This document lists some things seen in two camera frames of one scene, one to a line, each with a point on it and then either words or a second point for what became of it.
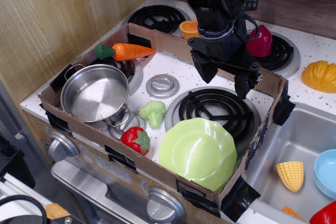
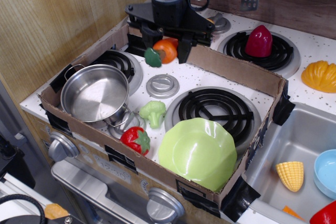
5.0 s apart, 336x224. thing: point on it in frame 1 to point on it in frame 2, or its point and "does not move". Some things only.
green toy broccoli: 151,110 does not move
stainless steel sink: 312,130 does not move
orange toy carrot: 123,51 to 164,50
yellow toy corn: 292,174 does not move
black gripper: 226,40 to 172,15
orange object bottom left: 54,211 does not move
